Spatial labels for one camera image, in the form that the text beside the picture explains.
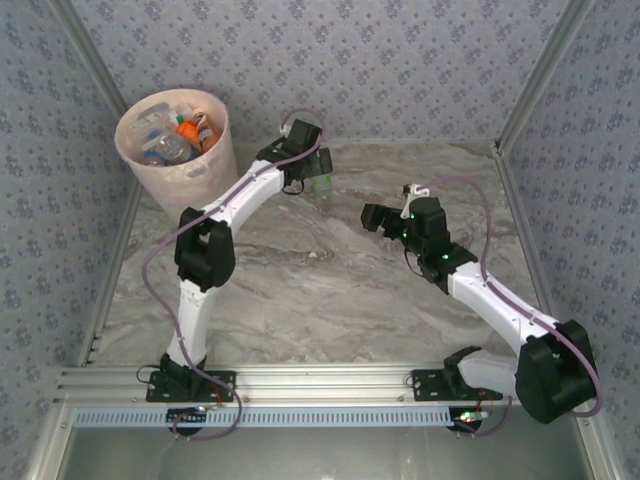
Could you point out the clear bottle green neck band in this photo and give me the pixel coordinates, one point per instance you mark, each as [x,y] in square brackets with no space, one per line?
[179,119]

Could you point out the aluminium corner post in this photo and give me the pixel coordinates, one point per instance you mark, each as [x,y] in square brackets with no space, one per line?
[545,70]
[85,50]

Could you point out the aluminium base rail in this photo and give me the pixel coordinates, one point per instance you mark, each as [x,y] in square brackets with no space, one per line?
[320,382]

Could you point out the clear bottle lime green label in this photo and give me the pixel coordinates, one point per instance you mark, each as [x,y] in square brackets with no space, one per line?
[322,189]

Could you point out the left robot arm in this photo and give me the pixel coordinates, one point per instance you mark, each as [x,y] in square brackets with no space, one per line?
[192,320]

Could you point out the aluminium side rail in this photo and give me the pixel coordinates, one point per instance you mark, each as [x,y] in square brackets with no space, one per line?
[525,235]
[107,280]

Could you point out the small controller board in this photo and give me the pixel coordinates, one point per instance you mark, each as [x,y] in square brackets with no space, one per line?
[467,419]
[186,417]

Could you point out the steel sheet shelf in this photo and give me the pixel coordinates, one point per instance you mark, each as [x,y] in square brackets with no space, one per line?
[320,455]

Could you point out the aluminium frame side bar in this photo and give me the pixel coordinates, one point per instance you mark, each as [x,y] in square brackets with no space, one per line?
[47,450]
[597,450]

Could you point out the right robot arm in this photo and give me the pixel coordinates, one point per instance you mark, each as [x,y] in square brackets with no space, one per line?
[500,300]

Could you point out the cream plastic waste bin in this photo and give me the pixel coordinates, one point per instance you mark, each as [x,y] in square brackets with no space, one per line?
[200,190]

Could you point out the orange label bottle brown cap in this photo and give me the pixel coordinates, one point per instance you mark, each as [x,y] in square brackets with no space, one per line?
[186,131]

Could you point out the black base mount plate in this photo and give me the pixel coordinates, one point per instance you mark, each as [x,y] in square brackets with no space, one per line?
[225,377]
[425,387]

